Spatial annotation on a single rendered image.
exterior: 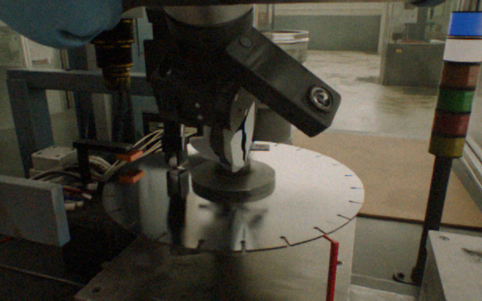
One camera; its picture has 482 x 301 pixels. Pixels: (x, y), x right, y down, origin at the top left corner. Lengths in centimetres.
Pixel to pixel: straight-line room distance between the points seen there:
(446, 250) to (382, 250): 28
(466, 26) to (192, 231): 41
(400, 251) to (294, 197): 36
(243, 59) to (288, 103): 5
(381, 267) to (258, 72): 49
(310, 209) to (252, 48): 19
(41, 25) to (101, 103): 99
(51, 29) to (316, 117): 22
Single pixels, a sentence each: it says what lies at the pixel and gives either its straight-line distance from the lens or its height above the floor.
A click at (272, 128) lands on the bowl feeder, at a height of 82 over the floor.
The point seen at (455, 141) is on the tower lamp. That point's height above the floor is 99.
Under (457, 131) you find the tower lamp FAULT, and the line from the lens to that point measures 59.
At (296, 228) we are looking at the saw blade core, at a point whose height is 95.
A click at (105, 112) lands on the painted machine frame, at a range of 116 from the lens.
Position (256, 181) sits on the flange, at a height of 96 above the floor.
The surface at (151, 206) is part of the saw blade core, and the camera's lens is 45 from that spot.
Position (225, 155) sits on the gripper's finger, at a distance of 38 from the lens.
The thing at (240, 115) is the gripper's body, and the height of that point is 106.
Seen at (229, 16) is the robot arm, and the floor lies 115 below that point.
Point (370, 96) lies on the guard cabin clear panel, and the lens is 154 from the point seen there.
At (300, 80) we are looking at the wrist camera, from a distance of 35.
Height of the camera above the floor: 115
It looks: 19 degrees down
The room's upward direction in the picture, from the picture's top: straight up
